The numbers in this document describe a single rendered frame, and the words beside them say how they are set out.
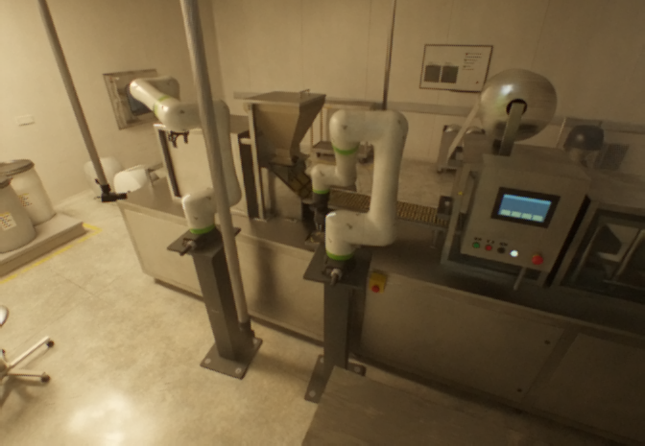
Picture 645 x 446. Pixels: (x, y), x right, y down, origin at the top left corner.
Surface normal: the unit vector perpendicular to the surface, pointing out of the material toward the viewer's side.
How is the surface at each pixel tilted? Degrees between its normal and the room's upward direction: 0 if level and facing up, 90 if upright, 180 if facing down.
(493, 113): 90
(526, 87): 90
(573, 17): 90
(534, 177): 90
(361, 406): 0
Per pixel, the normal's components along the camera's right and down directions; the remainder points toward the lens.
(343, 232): -0.12, 0.44
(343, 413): 0.00, -0.88
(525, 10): -0.39, 0.44
